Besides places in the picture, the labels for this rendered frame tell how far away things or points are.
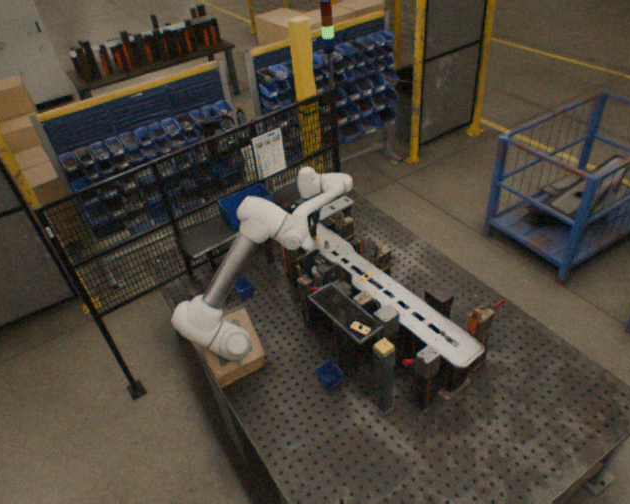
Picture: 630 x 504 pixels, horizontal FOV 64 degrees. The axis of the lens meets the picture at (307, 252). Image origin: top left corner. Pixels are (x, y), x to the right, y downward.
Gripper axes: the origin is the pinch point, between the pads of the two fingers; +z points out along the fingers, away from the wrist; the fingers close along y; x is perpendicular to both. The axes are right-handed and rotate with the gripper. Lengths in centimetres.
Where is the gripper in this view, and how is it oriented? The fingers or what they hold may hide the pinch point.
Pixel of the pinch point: (312, 230)
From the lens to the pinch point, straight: 293.2
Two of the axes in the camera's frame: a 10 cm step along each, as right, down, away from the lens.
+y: 8.0, -4.5, 4.0
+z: 1.0, 7.6, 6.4
